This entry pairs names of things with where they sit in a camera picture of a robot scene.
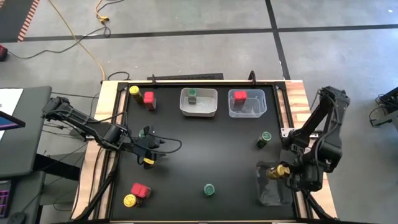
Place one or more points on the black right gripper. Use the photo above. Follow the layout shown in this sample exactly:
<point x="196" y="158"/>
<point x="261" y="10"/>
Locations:
<point x="308" y="179"/>

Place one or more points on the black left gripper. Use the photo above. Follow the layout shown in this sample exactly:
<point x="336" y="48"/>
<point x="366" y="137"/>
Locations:
<point x="152" y="143"/>

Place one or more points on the yellow-lid dark spice can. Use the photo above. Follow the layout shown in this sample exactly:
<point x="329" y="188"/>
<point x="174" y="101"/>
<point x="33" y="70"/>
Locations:
<point x="134" y="90"/>
<point x="281" y="170"/>
<point x="130" y="200"/>

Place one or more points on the red spice tin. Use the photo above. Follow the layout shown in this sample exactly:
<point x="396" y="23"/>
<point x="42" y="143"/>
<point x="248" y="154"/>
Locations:
<point x="140" y="189"/>
<point x="149" y="97"/>
<point x="240" y="95"/>

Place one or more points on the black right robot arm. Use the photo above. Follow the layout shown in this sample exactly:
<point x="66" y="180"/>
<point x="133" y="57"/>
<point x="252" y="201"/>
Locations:
<point x="329" y="149"/>

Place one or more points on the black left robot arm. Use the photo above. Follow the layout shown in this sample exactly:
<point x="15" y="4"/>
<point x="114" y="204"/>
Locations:
<point x="93" y="129"/>

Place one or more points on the grey translucent plastic bin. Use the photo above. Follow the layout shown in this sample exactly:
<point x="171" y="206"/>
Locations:
<point x="273" y="196"/>

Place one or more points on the beige plastic bin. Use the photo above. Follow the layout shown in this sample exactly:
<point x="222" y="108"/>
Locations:
<point x="205" y="105"/>

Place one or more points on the clear plastic bin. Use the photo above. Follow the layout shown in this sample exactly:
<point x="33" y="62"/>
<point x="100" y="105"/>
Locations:
<point x="255" y="109"/>

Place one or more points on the flat black bar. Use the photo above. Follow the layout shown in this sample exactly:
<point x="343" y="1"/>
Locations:
<point x="186" y="76"/>

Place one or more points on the grey side desk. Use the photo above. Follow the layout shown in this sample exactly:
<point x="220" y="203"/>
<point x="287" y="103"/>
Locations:
<point x="28" y="140"/>

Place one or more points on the tablet with lit screen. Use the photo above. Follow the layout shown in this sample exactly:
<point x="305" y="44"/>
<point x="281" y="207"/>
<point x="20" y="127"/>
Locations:
<point x="7" y="123"/>

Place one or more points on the white paper sheet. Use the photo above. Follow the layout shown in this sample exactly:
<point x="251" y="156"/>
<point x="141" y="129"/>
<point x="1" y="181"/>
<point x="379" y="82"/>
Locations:
<point x="9" y="99"/>

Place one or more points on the backlit keyboard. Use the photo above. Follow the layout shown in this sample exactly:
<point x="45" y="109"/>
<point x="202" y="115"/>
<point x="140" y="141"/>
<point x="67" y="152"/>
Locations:
<point x="3" y="202"/>

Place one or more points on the red floor device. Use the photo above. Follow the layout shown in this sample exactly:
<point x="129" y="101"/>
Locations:
<point x="2" y="53"/>

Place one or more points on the black orange-striped floor mat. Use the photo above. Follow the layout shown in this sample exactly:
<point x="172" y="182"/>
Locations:
<point x="12" y="18"/>

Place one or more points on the silver metal bracket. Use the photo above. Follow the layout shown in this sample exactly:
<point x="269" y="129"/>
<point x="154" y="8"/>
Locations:
<point x="283" y="133"/>

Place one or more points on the black clamp post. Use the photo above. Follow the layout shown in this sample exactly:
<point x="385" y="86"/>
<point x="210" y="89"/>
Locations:
<point x="252" y="77"/>
<point x="153" y="81"/>

